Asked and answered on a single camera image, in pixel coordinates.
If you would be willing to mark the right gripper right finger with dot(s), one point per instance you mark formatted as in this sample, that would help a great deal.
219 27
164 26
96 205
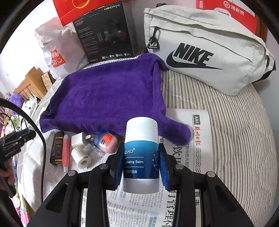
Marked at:
167 169

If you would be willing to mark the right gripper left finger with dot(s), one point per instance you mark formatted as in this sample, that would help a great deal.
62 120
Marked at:
116 168

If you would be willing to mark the blue white balm stick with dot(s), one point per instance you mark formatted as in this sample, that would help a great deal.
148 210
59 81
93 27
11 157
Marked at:
141 156

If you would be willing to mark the blue pink Vaseline jar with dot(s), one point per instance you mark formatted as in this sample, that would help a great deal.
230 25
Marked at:
105 141

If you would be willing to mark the white tape roll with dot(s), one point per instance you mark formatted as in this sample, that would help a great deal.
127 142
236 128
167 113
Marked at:
80 157

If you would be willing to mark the black gold Grand Reserve box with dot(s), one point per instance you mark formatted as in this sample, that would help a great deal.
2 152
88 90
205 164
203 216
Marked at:
56 151

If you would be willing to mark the white USB charger plug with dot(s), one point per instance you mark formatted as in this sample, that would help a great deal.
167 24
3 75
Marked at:
81 140

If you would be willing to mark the pink tube white cap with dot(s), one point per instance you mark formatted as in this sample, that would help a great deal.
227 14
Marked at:
66 153

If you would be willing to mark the left hand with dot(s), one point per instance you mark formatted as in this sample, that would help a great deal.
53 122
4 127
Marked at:
8 172

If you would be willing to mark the white panda plush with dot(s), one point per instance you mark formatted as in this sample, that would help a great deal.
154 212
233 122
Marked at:
30 105

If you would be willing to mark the newspaper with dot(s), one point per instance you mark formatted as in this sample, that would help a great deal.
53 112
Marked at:
141 199

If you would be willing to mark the purple plush toy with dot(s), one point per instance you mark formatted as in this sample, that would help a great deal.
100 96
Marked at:
17 100

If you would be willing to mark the wooden furniture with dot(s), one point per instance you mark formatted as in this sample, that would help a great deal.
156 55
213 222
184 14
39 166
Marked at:
32 86

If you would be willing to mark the purple towel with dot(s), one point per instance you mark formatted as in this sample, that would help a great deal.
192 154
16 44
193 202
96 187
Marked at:
105 97

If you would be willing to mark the white Miniso plastic bag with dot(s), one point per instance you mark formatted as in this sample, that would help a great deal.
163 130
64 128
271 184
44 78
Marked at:
62 50

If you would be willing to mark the white Nike waist bag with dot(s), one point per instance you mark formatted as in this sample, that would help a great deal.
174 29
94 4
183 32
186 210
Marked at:
208 46

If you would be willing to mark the black headset box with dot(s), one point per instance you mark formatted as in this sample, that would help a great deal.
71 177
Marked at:
107 33

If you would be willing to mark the red paper bag right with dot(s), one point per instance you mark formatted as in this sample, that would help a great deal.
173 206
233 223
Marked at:
229 8

